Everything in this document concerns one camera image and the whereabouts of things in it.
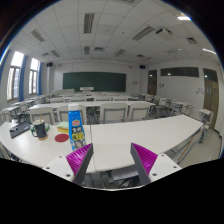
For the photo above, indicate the green chalkboard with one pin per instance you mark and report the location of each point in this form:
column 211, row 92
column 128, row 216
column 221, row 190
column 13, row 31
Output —
column 100, row 81

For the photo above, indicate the white chair right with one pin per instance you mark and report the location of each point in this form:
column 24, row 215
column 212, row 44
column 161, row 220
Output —
column 138, row 111

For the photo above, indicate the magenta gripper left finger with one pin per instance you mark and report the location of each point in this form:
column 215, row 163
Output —
column 78, row 161

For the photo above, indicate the white chair behind bottle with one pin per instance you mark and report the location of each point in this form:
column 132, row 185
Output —
column 63, row 114

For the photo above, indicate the yellow green sponge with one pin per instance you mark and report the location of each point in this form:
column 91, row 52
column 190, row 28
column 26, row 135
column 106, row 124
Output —
column 63, row 127

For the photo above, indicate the ceiling projector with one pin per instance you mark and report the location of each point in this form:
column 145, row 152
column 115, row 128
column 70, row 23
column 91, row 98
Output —
column 164, row 33

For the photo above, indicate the wooden broom stick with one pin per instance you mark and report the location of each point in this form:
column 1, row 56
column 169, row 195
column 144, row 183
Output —
column 185, row 151

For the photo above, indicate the blue labelled plastic bottle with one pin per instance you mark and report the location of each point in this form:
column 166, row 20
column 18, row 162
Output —
column 76, row 131

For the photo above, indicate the dark green mug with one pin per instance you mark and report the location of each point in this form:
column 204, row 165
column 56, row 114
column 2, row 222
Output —
column 39, row 130

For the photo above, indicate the black flat device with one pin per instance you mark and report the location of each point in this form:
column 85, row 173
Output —
column 19, row 129

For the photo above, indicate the white chair far left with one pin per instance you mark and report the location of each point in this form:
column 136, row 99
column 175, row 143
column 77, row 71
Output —
column 46, row 114

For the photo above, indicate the red round coaster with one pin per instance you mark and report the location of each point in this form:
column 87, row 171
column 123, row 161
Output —
column 61, row 137

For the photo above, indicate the white chair centre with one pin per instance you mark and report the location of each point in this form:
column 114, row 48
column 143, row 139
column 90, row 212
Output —
column 113, row 112

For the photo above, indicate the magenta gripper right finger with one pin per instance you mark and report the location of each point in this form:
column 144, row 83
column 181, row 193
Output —
column 144, row 160

